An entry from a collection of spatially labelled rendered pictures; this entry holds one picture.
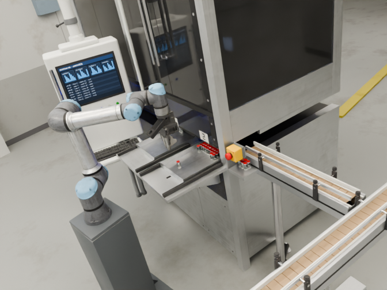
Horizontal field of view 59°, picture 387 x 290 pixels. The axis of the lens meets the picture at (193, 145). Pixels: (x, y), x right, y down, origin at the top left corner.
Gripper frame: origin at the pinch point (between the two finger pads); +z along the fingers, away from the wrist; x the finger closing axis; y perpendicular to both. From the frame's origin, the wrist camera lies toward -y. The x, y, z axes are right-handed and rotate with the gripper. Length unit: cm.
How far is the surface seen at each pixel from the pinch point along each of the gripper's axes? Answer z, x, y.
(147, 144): 21, 53, 9
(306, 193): 21, -59, 38
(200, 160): 21.5, 6.8, 21.7
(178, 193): 21.7, -10.6, -4.9
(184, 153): 20.4, 19.6, 19.0
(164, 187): 21.7, -0.1, -7.8
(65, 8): -70, 95, -3
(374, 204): 17, -87, 47
